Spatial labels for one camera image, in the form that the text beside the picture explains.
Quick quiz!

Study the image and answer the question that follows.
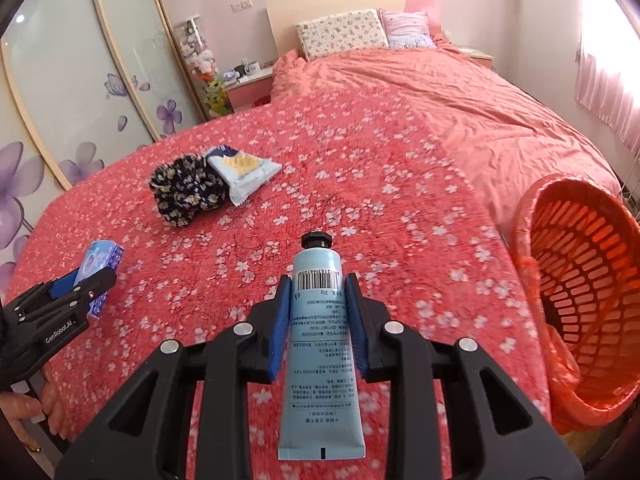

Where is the cream floral pillow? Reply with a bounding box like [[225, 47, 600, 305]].
[[295, 8, 390, 60]]

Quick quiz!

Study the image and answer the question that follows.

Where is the flower print sliding wardrobe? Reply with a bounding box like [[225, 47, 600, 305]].
[[0, 0, 212, 306]]

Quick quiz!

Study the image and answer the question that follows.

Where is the salmon pink duvet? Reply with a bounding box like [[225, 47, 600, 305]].
[[270, 42, 624, 243]]

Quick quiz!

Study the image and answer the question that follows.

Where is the dark floral cloth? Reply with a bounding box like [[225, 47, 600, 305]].
[[149, 154, 232, 230]]

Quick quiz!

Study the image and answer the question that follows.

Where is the white plush toy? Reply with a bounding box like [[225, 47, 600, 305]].
[[182, 42, 219, 79]]

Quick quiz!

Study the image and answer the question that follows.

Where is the blue white snack packet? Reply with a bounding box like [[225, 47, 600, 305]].
[[206, 146, 283, 207]]

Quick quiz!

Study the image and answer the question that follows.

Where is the orange plastic laundry basket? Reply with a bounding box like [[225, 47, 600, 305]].
[[510, 172, 640, 436]]

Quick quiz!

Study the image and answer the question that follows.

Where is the light blue cream tube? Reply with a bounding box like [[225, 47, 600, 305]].
[[277, 231, 367, 461]]

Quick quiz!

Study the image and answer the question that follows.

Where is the pink curtain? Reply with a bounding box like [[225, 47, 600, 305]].
[[574, 0, 640, 157]]

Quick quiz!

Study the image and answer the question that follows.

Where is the pink white nightstand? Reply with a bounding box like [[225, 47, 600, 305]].
[[222, 67, 275, 113]]

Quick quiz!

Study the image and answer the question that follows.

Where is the blue tissue packet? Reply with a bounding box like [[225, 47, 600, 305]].
[[74, 240, 125, 319]]

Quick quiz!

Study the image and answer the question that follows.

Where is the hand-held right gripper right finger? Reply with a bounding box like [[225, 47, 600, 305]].
[[342, 272, 586, 480]]

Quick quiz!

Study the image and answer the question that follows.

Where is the person's left hand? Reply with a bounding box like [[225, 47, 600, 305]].
[[0, 367, 67, 457]]

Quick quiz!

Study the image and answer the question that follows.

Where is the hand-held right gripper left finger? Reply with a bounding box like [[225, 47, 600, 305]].
[[55, 275, 293, 480]]

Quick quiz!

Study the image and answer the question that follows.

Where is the green plush toy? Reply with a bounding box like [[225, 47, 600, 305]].
[[204, 77, 234, 116]]

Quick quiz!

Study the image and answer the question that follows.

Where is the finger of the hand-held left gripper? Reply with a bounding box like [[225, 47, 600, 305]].
[[55, 267, 118, 318], [47, 268, 86, 298]]

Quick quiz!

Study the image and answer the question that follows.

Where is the pink pillow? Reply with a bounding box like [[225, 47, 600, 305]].
[[378, 9, 437, 51]]

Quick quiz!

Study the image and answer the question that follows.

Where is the cream wooden headboard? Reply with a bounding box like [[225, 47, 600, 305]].
[[266, 0, 442, 57]]

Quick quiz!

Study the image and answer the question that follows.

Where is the red floral blanket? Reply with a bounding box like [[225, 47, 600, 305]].
[[0, 85, 555, 480]]

